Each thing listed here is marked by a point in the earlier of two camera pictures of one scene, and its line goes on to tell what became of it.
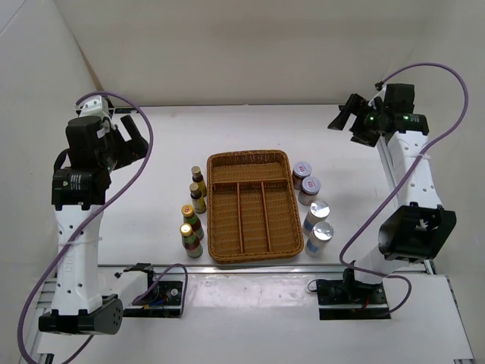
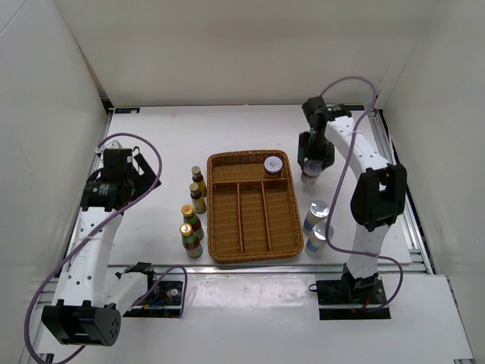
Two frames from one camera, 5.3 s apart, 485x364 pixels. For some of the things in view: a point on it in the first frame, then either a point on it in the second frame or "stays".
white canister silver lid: (318, 212) stays
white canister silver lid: (318, 239) stays
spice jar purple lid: (302, 169) -> (273, 164)
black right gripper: (357, 105) -> (326, 157)
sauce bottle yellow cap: (189, 218) stays
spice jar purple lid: (311, 185) -> (312, 168)
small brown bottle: (198, 201) stays
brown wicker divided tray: (253, 211) stays
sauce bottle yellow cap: (191, 243) stays
